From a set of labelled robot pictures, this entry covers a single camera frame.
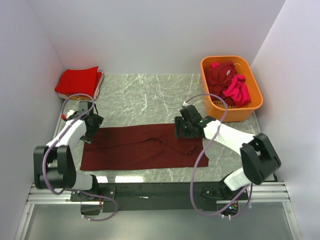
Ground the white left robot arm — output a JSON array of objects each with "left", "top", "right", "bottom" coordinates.
[{"left": 33, "top": 101, "right": 104, "bottom": 194}]

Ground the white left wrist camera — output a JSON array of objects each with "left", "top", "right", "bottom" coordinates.
[{"left": 60, "top": 109, "right": 77, "bottom": 122}]

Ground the dark maroon t shirt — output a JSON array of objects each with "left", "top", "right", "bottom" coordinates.
[{"left": 80, "top": 123, "right": 203, "bottom": 171}]

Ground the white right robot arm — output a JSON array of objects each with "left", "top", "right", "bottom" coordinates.
[{"left": 174, "top": 104, "right": 282, "bottom": 200}]

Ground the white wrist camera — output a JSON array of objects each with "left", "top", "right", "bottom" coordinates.
[
  {"left": 182, "top": 101, "right": 189, "bottom": 108},
  {"left": 60, "top": 109, "right": 77, "bottom": 122}
]

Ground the crumpled maroon shirt in basket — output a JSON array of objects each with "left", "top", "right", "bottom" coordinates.
[{"left": 206, "top": 61, "right": 237, "bottom": 99}]

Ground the aluminium frame rail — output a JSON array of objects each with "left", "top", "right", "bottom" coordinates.
[{"left": 15, "top": 182, "right": 302, "bottom": 240}]

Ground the crumpled pink shirt in basket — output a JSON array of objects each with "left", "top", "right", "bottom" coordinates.
[{"left": 223, "top": 73, "right": 251, "bottom": 108}]

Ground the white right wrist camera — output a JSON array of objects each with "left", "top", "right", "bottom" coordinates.
[{"left": 182, "top": 101, "right": 189, "bottom": 108}]

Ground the folded red t shirt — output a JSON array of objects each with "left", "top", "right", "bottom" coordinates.
[{"left": 54, "top": 66, "right": 98, "bottom": 97}]

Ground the orange plastic laundry basket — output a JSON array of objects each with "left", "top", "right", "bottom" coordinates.
[{"left": 200, "top": 55, "right": 263, "bottom": 122}]

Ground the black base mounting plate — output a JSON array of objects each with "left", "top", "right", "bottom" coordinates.
[{"left": 70, "top": 181, "right": 241, "bottom": 216}]

